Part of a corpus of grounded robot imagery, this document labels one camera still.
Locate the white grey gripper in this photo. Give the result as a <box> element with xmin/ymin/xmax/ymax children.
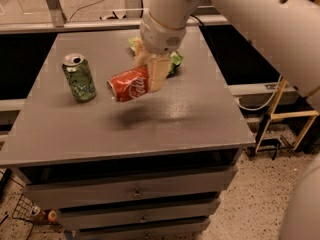
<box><xmin>133</xmin><ymin>13</ymin><xmax>186</xmax><ymax>92</ymax></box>

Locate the red coke can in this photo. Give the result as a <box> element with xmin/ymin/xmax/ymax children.
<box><xmin>107</xmin><ymin>67</ymin><xmax>149</xmax><ymax>102</ymax></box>

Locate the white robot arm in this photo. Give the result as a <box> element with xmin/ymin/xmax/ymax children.
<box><xmin>134</xmin><ymin>0</ymin><xmax>320</xmax><ymax>112</ymax></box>

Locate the green soda can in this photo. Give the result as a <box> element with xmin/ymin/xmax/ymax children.
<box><xmin>62</xmin><ymin>53</ymin><xmax>96</xmax><ymax>102</ymax></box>

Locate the can in basket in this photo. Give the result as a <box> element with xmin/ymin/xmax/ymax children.
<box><xmin>30</xmin><ymin>206</ymin><xmax>46</xmax><ymax>220</ymax></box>

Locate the green chip bag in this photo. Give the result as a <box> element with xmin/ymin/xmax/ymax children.
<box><xmin>128</xmin><ymin>37</ymin><xmax>183</xmax><ymax>77</ymax></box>

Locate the grey drawer cabinet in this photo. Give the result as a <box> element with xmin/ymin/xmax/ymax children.
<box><xmin>0</xmin><ymin>27</ymin><xmax>254</xmax><ymax>240</ymax></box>

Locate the orange fruit in basket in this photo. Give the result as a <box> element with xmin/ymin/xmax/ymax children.
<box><xmin>48</xmin><ymin>210</ymin><xmax>57</xmax><ymax>223</ymax></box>

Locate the black cable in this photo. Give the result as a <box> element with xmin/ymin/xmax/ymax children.
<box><xmin>189</xmin><ymin>14</ymin><xmax>218</xmax><ymax>52</ymax></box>

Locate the white cable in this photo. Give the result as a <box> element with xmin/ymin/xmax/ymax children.
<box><xmin>235</xmin><ymin>75</ymin><xmax>284</xmax><ymax>112</ymax></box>

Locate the metal railing frame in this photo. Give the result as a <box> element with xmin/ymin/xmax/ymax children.
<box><xmin>0</xmin><ymin>0</ymin><xmax>231</xmax><ymax>36</ymax></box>

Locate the yellow metal cart frame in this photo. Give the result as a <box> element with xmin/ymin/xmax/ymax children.
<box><xmin>248</xmin><ymin>77</ymin><xmax>319</xmax><ymax>159</ymax></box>

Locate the wire basket on floor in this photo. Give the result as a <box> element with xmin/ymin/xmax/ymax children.
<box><xmin>12</xmin><ymin>195</ymin><xmax>47</xmax><ymax>223</ymax></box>

